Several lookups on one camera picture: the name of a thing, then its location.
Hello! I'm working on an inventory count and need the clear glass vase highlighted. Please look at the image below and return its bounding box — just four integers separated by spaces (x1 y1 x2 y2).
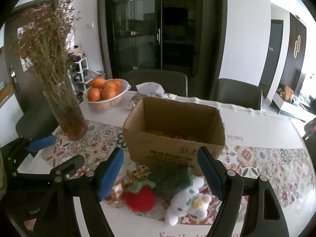
42 79 89 141

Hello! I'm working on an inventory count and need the silver door lock handle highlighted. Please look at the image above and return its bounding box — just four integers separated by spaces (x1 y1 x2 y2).
9 65 21 93

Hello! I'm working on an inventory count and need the patterned tile table mat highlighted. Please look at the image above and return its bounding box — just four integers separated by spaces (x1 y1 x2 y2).
37 90 313 237

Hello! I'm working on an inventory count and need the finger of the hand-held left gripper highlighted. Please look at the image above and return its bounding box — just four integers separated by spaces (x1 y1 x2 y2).
5 135 56 176
12 154 86 182

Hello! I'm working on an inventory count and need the white low cabinet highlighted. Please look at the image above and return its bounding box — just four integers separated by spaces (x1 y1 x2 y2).
272 95 316 122

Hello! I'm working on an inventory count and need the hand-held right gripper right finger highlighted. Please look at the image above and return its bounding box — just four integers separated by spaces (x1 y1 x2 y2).
197 146 289 237

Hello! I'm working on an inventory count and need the dark green dining chair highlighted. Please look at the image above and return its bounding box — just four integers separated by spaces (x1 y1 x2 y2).
121 70 188 97
15 101 58 139
217 78 262 110

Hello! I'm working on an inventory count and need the white shoe rack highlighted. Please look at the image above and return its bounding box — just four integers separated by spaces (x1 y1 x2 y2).
68 56 90 97

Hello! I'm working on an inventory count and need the dried pink flower bunch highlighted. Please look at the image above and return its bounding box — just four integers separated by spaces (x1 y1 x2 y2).
17 0 83 134

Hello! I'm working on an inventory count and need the white plastic fruit basket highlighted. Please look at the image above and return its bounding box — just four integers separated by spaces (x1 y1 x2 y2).
85 79 131 113

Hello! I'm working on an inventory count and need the orange brown bag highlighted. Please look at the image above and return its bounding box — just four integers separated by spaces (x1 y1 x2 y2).
283 86 295 102

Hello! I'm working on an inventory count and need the brown cardboard box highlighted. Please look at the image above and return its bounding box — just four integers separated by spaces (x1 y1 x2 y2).
122 97 226 176

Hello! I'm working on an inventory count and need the dark interior door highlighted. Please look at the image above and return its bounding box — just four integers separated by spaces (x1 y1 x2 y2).
259 19 284 100

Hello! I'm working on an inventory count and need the red strawberry plush toy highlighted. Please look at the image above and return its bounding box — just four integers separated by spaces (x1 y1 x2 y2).
123 181 157 213

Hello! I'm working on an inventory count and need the black glass door cabinet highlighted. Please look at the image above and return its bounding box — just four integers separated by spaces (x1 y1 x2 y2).
97 0 228 99

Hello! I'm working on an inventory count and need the floral tissue pack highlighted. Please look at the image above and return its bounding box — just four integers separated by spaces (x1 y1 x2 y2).
128 82 177 109

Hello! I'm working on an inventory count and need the white plush dog toy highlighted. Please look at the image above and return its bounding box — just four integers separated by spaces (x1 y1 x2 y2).
165 176 213 226

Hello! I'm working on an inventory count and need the pile of oranges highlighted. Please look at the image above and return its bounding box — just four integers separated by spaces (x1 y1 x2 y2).
87 77 123 102

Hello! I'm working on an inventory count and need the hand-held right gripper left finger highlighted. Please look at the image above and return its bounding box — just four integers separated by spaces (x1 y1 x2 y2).
37 148 124 237

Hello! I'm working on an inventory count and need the gold wardrobe handle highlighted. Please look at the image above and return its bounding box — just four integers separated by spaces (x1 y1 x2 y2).
293 36 301 58

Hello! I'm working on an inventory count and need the dark green knit glove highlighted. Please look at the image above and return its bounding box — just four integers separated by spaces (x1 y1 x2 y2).
148 165 194 199

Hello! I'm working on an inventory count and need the black and red object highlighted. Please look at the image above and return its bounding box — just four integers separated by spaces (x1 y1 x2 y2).
302 117 316 141

